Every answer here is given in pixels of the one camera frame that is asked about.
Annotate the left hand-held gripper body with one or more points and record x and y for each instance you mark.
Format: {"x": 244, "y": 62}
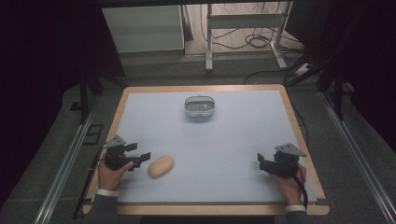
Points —
{"x": 114, "y": 155}

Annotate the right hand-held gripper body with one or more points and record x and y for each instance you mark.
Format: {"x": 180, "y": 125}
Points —
{"x": 285, "y": 160}

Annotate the orange bread roll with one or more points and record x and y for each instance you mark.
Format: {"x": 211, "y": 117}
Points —
{"x": 161, "y": 166}

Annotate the person's left hand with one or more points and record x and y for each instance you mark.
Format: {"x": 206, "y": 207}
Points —
{"x": 109, "y": 177}

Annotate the person's right hand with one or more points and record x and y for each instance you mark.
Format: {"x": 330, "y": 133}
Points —
{"x": 289, "y": 186}

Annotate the white table mat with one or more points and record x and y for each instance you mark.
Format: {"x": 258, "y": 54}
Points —
{"x": 211, "y": 149}

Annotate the black metal stand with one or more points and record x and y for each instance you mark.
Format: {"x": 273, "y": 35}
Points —
{"x": 84, "y": 93}
{"x": 338, "y": 96}

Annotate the white power strip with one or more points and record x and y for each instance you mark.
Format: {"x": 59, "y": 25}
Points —
{"x": 302, "y": 70}

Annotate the white cabinet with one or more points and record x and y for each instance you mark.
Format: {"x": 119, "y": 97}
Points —
{"x": 146, "y": 29}

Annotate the dark curtain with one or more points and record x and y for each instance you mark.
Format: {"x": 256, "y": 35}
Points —
{"x": 364, "y": 56}
{"x": 40, "y": 62}

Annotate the black floor bracket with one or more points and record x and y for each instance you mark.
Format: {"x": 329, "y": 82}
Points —
{"x": 92, "y": 134}

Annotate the aluminium rail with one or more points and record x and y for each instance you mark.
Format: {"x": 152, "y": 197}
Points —
{"x": 62, "y": 174}
{"x": 358, "y": 149}

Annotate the white metal desk frame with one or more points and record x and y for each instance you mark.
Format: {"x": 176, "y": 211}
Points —
{"x": 246, "y": 21}

